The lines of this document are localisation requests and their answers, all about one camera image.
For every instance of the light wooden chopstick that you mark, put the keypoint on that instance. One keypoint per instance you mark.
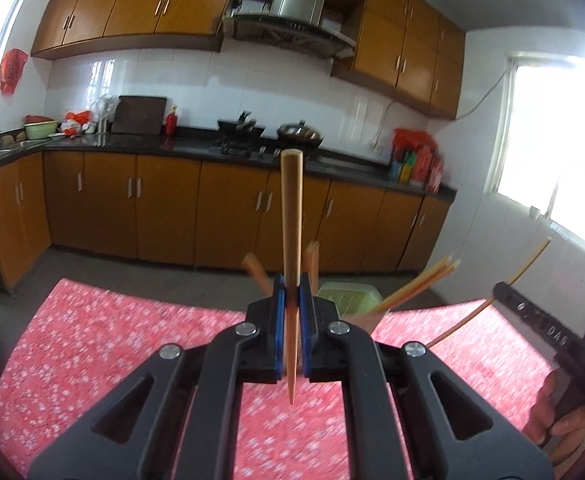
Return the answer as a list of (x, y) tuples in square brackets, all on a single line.
[(422, 282)]

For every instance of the brown lower kitchen cabinets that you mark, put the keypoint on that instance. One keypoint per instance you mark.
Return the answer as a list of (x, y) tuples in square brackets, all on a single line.
[(167, 210)]

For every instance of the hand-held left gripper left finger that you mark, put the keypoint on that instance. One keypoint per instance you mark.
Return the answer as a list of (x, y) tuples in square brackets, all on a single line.
[(278, 330)]

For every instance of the red and white plastic bag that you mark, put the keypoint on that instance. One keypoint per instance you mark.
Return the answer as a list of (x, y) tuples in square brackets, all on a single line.
[(77, 125)]

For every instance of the steel range hood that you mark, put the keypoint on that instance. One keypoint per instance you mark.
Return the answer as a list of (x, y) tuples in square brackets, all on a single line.
[(297, 0)]

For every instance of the thin bamboo chopstick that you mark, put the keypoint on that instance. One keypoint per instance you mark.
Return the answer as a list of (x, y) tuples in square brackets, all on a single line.
[(465, 321), (430, 285)]

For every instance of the clear glassware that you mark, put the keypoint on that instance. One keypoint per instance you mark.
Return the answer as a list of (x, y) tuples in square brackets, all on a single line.
[(105, 110)]

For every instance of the dark cutting board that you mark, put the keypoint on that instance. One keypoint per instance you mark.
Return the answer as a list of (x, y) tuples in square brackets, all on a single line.
[(137, 115)]

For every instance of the bright window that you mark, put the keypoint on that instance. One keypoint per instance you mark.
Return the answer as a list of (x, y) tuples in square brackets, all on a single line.
[(552, 150)]

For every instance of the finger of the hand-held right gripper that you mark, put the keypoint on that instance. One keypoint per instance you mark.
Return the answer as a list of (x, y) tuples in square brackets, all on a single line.
[(537, 324)]

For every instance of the brown wooden chopstick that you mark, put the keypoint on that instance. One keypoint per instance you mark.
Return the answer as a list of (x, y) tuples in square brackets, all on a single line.
[(255, 270)]

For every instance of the green basin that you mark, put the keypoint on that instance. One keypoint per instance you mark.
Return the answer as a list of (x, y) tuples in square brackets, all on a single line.
[(40, 130)]

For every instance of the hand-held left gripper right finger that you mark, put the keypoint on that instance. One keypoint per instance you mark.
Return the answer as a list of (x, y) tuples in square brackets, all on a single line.
[(305, 330)]

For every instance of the black wok with lid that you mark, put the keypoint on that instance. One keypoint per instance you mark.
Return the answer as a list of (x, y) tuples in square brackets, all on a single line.
[(300, 132)]

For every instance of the perforated plastic chopstick holder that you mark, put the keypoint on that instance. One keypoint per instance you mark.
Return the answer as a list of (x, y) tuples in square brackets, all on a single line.
[(347, 297)]

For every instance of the hanging red plastic bag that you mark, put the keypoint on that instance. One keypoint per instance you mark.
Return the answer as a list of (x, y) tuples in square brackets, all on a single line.
[(12, 72)]

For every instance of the red floral tablecloth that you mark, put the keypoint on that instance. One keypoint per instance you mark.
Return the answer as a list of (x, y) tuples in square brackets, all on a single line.
[(122, 360)]

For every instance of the red bottle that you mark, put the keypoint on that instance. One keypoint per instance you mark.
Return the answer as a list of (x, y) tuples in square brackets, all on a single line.
[(171, 122)]

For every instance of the black gas stove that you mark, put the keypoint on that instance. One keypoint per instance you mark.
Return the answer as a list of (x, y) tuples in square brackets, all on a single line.
[(242, 149)]

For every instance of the red bag of packets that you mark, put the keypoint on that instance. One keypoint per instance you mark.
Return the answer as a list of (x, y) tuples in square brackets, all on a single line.
[(415, 160)]

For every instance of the black kitchen countertop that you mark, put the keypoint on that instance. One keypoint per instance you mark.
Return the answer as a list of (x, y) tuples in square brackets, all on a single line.
[(182, 145)]

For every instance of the person's right hand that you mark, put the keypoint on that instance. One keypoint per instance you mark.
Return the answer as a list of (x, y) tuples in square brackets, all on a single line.
[(570, 422)]

